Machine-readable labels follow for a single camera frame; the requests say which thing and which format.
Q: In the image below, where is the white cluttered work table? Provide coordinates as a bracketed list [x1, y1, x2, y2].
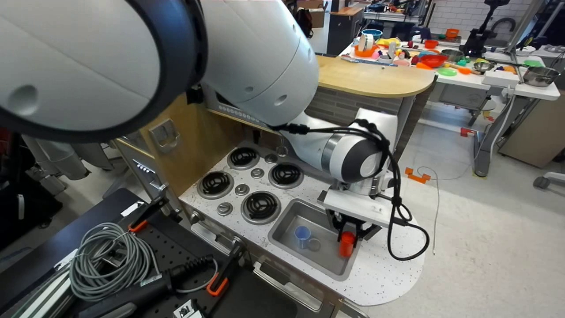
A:
[341, 33, 563, 102]

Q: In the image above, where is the grey toy sink basin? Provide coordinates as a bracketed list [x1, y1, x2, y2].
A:
[266, 198, 362, 282]

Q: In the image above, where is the black coil toy burner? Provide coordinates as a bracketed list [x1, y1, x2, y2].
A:
[238, 189, 282, 226]
[196, 169, 236, 199]
[226, 145, 261, 171]
[266, 160, 305, 190]

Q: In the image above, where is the blue toy cup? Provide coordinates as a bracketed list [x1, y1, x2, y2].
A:
[293, 224, 312, 249]

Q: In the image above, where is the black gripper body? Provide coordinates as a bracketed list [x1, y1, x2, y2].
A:
[328, 208, 383, 243]

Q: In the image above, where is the white toy kitchen stove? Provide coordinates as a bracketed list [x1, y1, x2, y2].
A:
[176, 139, 429, 307]

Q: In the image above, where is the red plastic bowl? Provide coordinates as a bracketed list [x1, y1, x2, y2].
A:
[413, 51, 448, 70]

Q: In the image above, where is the tan storage cabinet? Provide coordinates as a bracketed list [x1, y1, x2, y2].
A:
[499, 93, 565, 169]

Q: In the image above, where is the rounded wooden table top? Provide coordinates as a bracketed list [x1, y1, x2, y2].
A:
[314, 53, 438, 100]

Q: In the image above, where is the black coiled cable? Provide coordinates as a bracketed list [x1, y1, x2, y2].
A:
[166, 254, 219, 284]

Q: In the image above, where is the wooden toy kitchen panel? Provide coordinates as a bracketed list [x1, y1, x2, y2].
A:
[137, 93, 279, 199]

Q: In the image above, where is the orange plastic bracket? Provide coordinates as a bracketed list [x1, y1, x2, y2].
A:
[402, 166, 432, 185]

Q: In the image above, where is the grey cable bundle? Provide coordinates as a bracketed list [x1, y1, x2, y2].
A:
[69, 221, 160, 305]

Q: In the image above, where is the red sauce bottle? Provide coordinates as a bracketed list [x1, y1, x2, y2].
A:
[337, 229, 358, 259]

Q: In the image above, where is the silver metal bowl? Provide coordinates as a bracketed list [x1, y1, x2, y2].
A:
[521, 65, 561, 88]

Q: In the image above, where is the black camera stand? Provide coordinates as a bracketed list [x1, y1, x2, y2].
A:
[461, 0, 510, 58]

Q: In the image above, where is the black clamp orange handle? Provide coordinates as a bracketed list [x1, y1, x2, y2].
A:
[205, 240, 245, 298]
[127, 196, 169, 236]

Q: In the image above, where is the black perforated board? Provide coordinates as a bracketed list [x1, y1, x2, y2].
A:
[0, 187, 307, 318]

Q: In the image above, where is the silver slotted metal bracket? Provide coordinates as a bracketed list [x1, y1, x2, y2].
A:
[130, 157, 159, 176]

